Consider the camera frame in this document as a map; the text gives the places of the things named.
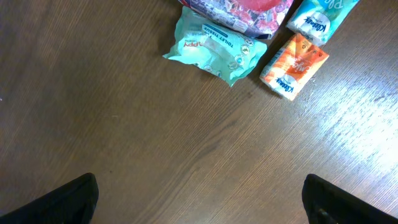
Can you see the orange tissue pack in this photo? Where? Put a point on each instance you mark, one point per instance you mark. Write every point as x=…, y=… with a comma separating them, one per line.
x=293, y=66

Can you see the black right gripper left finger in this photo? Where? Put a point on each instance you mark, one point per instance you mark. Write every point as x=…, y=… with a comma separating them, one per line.
x=74, y=202

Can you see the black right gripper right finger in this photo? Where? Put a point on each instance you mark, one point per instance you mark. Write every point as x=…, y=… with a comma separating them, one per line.
x=326, y=203

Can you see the teal wet wipes pack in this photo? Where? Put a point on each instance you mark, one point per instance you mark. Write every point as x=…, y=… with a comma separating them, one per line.
x=220, y=51

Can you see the green white tissue pack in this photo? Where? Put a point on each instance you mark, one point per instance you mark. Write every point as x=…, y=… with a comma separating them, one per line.
x=317, y=20

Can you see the red purple tissue pack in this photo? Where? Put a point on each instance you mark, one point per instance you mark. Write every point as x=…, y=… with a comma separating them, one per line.
x=253, y=18

